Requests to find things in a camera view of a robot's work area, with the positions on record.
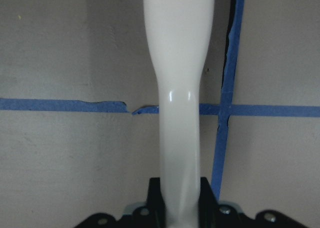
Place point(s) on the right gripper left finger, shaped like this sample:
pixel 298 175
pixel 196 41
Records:
pixel 156 204

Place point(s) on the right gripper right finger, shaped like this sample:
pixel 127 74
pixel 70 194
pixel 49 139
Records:
pixel 207 205

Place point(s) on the beige hand brush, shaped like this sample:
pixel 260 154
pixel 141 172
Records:
pixel 178 35

